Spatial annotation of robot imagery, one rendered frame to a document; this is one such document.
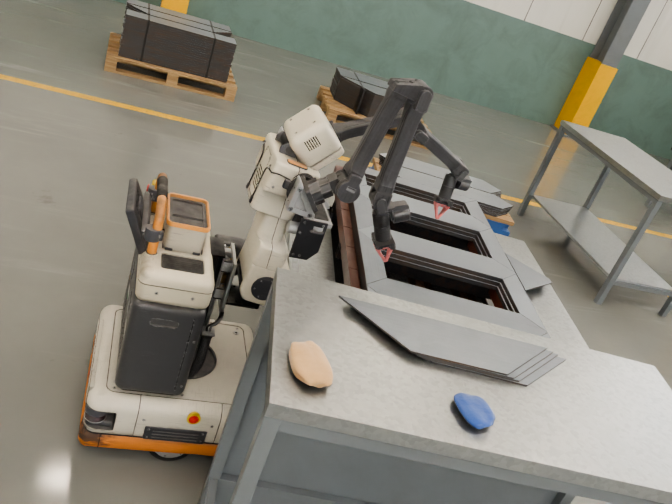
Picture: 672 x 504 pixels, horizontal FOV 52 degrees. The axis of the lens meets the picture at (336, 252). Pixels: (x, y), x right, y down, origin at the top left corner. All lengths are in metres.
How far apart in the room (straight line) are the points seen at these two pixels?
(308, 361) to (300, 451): 0.88
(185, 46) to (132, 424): 4.64
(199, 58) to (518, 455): 5.57
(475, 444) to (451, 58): 8.86
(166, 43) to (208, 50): 0.38
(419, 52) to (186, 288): 8.08
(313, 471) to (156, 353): 0.69
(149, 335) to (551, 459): 1.37
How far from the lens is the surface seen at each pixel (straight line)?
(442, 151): 2.94
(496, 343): 2.11
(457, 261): 3.01
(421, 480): 2.66
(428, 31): 10.09
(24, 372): 3.12
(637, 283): 5.80
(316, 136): 2.33
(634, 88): 11.84
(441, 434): 1.70
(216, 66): 6.83
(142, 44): 6.77
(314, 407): 1.61
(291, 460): 2.54
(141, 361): 2.54
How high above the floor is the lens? 2.05
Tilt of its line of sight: 26 degrees down
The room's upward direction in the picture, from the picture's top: 21 degrees clockwise
